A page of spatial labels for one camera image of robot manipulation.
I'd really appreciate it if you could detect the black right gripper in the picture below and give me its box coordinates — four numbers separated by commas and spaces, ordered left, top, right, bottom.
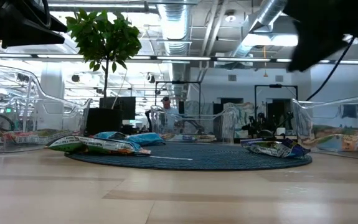
283, 0, 358, 72

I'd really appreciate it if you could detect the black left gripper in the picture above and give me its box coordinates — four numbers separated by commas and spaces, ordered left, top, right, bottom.
0, 0, 68, 60

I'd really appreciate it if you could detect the green orange granola bar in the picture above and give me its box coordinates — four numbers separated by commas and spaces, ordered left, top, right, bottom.
301, 124, 358, 139

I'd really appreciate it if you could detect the blue granola bar red end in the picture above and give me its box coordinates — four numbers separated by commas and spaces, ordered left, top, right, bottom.
240, 138, 293, 159

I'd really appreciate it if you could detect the hanging orange pendant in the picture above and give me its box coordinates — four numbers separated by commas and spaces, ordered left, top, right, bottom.
262, 45, 269, 78

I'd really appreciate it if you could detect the green leafy plant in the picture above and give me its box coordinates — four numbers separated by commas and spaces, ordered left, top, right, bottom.
64, 8, 143, 98

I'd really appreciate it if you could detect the clear plastic bin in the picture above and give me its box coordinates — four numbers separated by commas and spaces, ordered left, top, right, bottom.
291, 90, 358, 162
0, 64, 92, 154
149, 104, 239, 144

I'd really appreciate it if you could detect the teal patterned cloth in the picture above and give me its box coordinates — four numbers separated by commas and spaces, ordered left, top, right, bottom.
222, 101, 256, 139

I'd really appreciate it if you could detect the black plant pot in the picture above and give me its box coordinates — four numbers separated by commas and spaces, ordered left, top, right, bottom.
84, 107, 124, 135

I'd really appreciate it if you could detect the black background monitor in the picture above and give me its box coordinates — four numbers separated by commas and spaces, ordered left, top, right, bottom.
99, 96, 137, 121

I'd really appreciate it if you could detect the long ceiling light strip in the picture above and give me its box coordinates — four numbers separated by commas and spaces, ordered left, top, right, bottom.
0, 53, 358, 65

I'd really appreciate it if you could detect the round dark woven placemat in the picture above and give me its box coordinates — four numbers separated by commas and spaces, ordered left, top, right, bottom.
64, 142, 313, 172

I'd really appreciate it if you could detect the person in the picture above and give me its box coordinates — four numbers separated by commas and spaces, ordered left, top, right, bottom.
161, 96, 180, 131

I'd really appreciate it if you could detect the long black right arm cable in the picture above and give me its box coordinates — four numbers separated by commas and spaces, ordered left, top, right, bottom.
305, 36, 356, 101

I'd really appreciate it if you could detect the black metal stand frame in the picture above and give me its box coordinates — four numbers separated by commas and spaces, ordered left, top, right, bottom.
254, 83, 299, 105
154, 80, 202, 125

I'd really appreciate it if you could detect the slanted silver ventilation duct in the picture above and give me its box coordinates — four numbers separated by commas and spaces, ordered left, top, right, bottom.
231, 0, 288, 58

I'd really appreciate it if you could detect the large silver ventilation duct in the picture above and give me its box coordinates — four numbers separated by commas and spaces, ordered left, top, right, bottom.
157, 0, 195, 100

